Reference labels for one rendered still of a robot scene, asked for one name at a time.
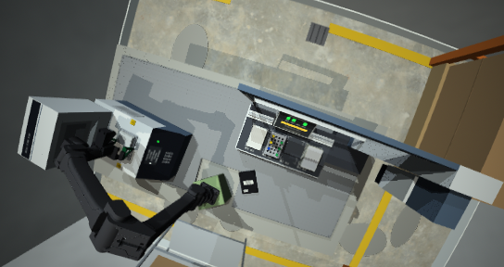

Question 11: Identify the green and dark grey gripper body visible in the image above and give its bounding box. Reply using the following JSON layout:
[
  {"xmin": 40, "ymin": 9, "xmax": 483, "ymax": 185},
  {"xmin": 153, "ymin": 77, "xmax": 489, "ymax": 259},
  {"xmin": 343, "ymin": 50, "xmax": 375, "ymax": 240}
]
[{"xmin": 97, "ymin": 141, "xmax": 125, "ymax": 161}]

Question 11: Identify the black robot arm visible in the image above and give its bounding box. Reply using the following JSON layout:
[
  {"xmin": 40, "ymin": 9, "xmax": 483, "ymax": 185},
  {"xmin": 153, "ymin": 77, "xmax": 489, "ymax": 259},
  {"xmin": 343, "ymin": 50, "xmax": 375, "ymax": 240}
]
[{"xmin": 55, "ymin": 128, "xmax": 220, "ymax": 261}]

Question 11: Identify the white benchtop lab instrument with lid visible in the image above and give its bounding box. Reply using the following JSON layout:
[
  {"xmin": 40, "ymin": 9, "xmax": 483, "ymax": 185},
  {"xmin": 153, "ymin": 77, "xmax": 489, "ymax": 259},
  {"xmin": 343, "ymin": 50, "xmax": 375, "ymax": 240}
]
[{"xmin": 18, "ymin": 96, "xmax": 192, "ymax": 181}]

